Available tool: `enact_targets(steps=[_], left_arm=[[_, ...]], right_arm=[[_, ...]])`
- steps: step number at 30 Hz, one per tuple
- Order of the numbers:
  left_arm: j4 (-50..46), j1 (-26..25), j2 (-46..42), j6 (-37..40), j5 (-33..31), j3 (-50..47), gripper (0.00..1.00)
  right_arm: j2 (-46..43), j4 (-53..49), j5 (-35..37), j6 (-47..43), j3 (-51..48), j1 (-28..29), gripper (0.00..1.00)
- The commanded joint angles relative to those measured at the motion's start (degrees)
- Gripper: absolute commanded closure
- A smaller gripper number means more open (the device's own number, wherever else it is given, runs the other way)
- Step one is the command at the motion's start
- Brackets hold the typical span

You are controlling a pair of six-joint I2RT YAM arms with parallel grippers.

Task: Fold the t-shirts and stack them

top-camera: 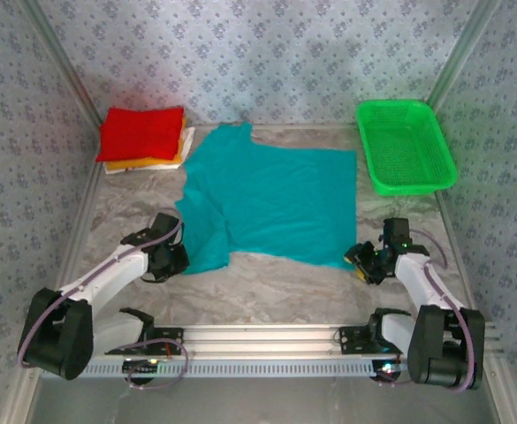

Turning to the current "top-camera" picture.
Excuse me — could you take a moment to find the teal t-shirt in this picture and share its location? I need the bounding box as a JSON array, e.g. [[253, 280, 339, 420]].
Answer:
[[174, 122, 359, 276]]

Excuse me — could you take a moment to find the black controller board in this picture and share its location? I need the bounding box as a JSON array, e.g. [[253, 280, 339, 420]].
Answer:
[[372, 360, 408, 384], [122, 358, 160, 384]]

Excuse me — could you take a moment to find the orange folded t-shirt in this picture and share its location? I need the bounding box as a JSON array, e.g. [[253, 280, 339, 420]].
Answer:
[[105, 115, 188, 171]]

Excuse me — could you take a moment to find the green plastic basket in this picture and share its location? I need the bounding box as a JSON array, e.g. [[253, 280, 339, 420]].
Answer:
[[355, 99, 459, 197]]

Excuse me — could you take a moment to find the white folded t-shirt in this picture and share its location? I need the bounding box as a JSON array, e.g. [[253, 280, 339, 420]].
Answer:
[[104, 126, 196, 176]]

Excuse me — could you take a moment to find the red folded t-shirt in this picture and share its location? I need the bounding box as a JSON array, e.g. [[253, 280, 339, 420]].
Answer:
[[95, 105, 185, 163]]

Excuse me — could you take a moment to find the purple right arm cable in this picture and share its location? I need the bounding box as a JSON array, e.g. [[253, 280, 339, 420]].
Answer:
[[375, 227, 484, 392]]

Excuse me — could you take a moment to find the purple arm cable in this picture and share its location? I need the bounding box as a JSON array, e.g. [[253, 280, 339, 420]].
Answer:
[[375, 227, 484, 392], [17, 207, 189, 390]]

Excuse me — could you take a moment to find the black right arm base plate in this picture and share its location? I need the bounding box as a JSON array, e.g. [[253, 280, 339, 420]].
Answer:
[[338, 325, 412, 355]]

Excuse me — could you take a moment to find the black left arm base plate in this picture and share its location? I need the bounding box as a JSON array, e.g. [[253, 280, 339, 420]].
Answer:
[[103, 326, 185, 357]]

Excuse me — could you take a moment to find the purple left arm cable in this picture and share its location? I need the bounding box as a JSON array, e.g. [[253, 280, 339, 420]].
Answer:
[[17, 207, 189, 390]]

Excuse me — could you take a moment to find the aluminium mounting rail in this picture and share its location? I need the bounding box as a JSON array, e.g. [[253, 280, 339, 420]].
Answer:
[[103, 323, 505, 357]]

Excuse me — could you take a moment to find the grey slotted cable duct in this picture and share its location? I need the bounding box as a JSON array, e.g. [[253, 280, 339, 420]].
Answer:
[[80, 360, 374, 379]]

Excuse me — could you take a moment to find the aluminium frame post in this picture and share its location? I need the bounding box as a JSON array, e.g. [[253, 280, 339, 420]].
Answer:
[[0, 366, 43, 424], [481, 355, 517, 424], [424, 0, 503, 110], [21, 0, 105, 127]]

